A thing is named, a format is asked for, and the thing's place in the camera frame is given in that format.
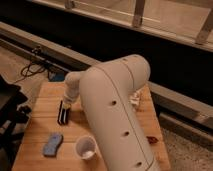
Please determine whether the blue sponge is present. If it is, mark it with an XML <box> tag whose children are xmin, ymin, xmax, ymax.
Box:
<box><xmin>42</xmin><ymin>133</ymin><xmax>63</xmax><ymax>157</ymax></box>

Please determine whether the blue floor object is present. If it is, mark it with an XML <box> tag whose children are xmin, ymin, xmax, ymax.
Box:
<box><xmin>50</xmin><ymin>74</ymin><xmax>65</xmax><ymax>82</ymax></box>

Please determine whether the black chair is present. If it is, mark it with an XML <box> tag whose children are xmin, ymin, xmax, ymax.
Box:
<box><xmin>0</xmin><ymin>75</ymin><xmax>31</xmax><ymax>163</ymax></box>

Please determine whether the brown oval snack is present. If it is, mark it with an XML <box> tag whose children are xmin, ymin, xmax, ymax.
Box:
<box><xmin>147</xmin><ymin>136</ymin><xmax>158</xmax><ymax>144</ymax></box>

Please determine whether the white small bottle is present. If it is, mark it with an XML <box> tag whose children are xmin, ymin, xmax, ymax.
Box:
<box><xmin>130</xmin><ymin>92</ymin><xmax>140</xmax><ymax>108</ymax></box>

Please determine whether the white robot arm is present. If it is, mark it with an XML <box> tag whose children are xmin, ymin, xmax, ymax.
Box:
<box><xmin>63</xmin><ymin>54</ymin><xmax>160</xmax><ymax>171</ymax></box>

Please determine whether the black cable on floor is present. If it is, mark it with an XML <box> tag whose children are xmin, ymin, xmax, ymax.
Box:
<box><xmin>13</xmin><ymin>46</ymin><xmax>54</xmax><ymax>84</ymax></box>

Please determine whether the white paper cup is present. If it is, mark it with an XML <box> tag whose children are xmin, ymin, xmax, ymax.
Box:
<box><xmin>75</xmin><ymin>136</ymin><xmax>96</xmax><ymax>160</ymax></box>

